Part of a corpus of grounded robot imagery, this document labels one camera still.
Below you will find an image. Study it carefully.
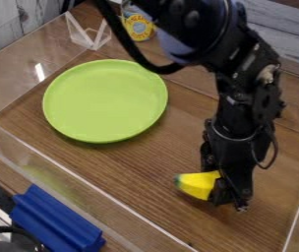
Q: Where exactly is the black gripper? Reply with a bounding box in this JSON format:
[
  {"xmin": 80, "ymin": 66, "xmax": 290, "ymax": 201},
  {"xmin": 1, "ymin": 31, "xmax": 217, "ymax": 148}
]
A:
[{"xmin": 197, "ymin": 117, "xmax": 278, "ymax": 213}]

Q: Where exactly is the yellow toy banana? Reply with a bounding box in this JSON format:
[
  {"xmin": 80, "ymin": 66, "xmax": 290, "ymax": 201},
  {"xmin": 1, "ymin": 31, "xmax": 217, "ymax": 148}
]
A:
[{"xmin": 175, "ymin": 171, "xmax": 220, "ymax": 201}]

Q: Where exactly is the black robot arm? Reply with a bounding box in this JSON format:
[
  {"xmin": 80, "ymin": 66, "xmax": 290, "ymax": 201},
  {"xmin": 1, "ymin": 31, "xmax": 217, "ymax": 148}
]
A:
[{"xmin": 93, "ymin": 0, "xmax": 286, "ymax": 211}]

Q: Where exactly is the green round plate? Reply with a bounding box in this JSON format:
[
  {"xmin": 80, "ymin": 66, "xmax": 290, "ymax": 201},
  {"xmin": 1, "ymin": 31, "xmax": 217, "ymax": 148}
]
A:
[{"xmin": 41, "ymin": 59, "xmax": 168, "ymax": 144}]

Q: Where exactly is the blue plastic block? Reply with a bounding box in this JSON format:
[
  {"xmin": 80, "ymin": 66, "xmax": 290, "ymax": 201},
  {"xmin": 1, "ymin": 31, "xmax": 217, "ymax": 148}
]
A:
[{"xmin": 10, "ymin": 184, "xmax": 106, "ymax": 252}]

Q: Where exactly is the clear acrylic tray wall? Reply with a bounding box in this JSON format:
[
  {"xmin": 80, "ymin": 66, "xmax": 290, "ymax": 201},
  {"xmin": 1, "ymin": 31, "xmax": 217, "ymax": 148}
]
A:
[{"xmin": 0, "ymin": 127, "xmax": 197, "ymax": 252}]

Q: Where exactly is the clear acrylic triangle bracket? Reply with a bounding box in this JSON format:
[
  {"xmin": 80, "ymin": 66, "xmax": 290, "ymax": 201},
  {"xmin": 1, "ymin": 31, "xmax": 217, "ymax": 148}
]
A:
[{"xmin": 65, "ymin": 12, "xmax": 112, "ymax": 51}]

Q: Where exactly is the black cable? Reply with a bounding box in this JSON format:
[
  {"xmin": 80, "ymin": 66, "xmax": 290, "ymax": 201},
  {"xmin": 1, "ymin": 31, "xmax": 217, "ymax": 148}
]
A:
[{"xmin": 0, "ymin": 225, "xmax": 45, "ymax": 252}]

